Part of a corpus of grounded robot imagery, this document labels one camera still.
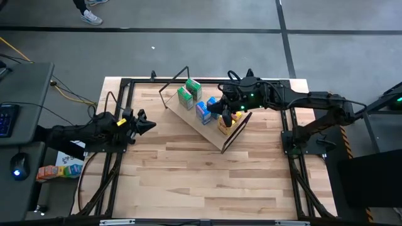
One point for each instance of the grey desk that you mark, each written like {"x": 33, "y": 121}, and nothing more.
{"x": 28, "y": 91}

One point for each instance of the black computer mouse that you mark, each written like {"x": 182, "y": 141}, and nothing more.
{"x": 20, "y": 164}

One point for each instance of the grey metal cart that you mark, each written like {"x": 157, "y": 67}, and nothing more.
{"x": 377, "y": 105}

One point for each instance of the black keyboard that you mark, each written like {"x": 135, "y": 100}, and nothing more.
{"x": 7, "y": 120}

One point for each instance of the person's shoes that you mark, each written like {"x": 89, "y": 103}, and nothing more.
{"x": 91, "y": 17}

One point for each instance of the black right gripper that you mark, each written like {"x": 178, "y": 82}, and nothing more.
{"x": 237, "y": 97}

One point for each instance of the colourful cereal box multipack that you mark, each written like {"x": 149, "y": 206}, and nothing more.
{"x": 56, "y": 171}

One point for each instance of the green cereal box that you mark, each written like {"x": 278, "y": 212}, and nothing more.
{"x": 194, "y": 88}
{"x": 185, "y": 99}

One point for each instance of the black equipment case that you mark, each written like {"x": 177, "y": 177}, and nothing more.
{"x": 370, "y": 179}

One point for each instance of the black mat with hazard stripe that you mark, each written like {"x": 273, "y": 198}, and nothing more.
{"x": 320, "y": 103}

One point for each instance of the black aluminium table frame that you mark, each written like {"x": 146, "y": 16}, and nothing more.
{"x": 144, "y": 81}

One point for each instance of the wooden shelf with black legs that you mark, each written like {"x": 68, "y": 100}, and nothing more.
{"x": 186, "y": 117}

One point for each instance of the silver table bracket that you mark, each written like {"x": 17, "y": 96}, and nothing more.
{"x": 117, "y": 222}
{"x": 292, "y": 223}

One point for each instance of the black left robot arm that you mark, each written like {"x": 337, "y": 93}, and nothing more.
{"x": 78, "y": 135}

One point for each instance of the blue Rice Krispies box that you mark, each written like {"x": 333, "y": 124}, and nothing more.
{"x": 212, "y": 100}
{"x": 203, "y": 113}

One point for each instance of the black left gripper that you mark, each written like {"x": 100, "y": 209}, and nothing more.
{"x": 132, "y": 125}

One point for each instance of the white paper sheet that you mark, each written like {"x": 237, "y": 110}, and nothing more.
{"x": 64, "y": 158}

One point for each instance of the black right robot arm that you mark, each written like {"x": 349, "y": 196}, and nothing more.
{"x": 314, "y": 99}

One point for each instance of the yellow tag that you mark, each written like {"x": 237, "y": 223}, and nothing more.
{"x": 121, "y": 122}

